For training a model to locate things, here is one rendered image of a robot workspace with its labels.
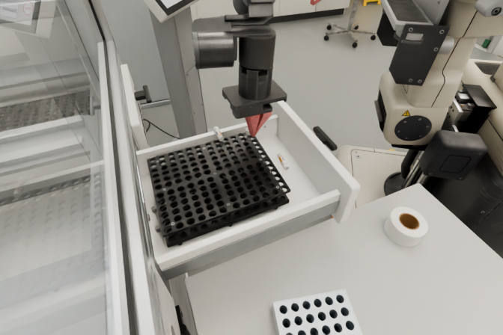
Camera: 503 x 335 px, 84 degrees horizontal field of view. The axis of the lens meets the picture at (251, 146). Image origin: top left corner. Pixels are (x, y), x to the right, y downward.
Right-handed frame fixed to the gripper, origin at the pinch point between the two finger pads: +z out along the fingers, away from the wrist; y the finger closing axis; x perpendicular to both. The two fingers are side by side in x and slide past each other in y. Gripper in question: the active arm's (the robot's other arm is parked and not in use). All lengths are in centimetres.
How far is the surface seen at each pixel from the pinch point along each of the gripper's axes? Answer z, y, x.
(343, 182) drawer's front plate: 0.8, -9.5, 17.3
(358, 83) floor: 85, -161, -124
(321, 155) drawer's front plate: 0.6, -9.5, 10.4
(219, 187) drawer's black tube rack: 3.6, 9.7, 8.2
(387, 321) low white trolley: 17.0, -10.0, 35.0
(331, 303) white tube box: 15.0, -2.1, 29.5
